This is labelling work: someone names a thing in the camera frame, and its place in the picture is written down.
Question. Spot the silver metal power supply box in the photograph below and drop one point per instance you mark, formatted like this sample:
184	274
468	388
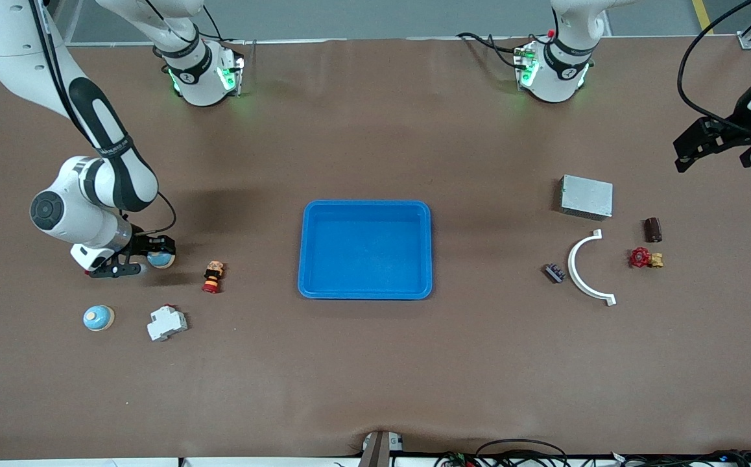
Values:
586	198

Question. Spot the white circuit breaker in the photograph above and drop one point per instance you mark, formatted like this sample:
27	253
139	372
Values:
166	323

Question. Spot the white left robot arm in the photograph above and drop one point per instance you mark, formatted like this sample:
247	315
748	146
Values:
560	78

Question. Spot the brass valve with red handwheel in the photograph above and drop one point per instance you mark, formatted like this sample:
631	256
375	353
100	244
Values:
639	257

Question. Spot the blue plastic tray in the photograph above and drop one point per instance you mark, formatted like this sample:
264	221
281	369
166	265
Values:
366	250

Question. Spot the blue dome call bell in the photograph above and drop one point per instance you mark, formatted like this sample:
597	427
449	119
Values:
160	261
98	318

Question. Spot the white curved plastic bracket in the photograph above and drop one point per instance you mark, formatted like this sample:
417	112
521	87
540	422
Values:
571	266

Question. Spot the red yellow emergency stop button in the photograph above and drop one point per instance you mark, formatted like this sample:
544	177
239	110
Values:
213	275

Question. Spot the grey metal table clamp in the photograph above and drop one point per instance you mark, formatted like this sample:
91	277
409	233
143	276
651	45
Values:
375	454

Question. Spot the aluminium frame profile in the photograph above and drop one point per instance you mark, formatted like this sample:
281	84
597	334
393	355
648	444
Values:
748	40

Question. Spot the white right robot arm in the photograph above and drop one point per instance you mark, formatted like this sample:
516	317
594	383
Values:
96	194

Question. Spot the brown table cover sheet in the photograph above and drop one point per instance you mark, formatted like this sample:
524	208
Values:
375	370

